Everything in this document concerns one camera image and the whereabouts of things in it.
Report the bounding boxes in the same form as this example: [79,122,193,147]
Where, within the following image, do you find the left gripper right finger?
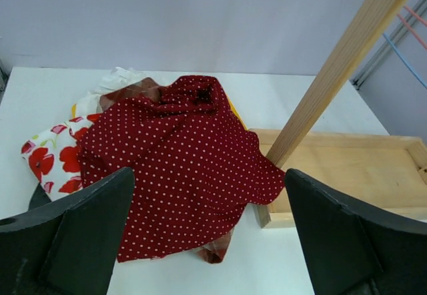
[284,169,426,294]

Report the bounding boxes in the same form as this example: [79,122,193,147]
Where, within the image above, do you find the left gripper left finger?
[1,168,134,294]

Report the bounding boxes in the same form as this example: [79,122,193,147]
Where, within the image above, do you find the white red floral skirt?
[21,113,100,201]

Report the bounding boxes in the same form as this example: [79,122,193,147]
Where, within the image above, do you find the dark red polka dot skirt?
[77,75,284,262]

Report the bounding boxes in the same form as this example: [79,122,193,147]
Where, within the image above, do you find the blue wire hanger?
[382,33,427,89]

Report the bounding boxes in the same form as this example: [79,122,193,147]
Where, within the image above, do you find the dark grey dotted skirt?
[28,184,51,211]

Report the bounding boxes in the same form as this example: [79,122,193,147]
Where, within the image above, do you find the red plaid skirt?
[97,77,234,264]

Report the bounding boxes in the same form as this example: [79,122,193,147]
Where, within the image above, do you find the white pleated skirt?
[71,67,147,117]

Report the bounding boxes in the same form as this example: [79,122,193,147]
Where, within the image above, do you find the wooden clothes rack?
[257,0,426,220]

